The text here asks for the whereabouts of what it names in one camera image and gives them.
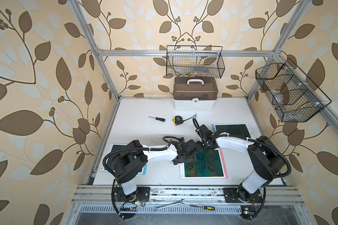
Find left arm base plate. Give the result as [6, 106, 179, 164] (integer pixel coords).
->
[114, 187, 150, 202]

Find wire basket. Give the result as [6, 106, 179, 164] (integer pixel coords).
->
[255, 58, 331, 122]
[166, 45, 225, 79]

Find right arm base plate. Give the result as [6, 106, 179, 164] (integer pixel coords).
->
[223, 187, 263, 204]

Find silver wrench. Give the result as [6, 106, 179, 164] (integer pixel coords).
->
[154, 199, 185, 211]

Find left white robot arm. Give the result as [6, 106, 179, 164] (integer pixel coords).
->
[102, 136, 199, 196]

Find right black corrugated cable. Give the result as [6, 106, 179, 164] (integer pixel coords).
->
[192, 117, 292, 220]

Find black corrugated cable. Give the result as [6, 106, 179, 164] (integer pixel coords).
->
[102, 136, 184, 220]
[192, 117, 292, 220]

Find left black corrugated cable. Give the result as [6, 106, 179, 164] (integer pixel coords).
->
[102, 136, 184, 220]

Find small black screwdriver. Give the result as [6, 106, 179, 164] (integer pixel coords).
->
[149, 116, 166, 122]

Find pink writing tablet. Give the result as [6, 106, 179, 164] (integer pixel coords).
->
[179, 149, 228, 180]

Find brown white toolbox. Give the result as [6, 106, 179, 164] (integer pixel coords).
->
[173, 77, 218, 111]

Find yellow black screwdriver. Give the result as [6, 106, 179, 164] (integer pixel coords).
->
[190, 204, 216, 211]

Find aluminium front rail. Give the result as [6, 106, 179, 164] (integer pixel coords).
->
[72, 185, 304, 206]

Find black yellow tape measure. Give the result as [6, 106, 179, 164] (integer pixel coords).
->
[173, 115, 195, 126]

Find back wire basket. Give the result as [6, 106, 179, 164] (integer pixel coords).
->
[166, 45, 225, 79]

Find right wire basket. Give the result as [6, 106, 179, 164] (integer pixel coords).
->
[255, 58, 331, 122]

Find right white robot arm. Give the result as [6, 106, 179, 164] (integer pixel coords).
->
[193, 119, 292, 202]

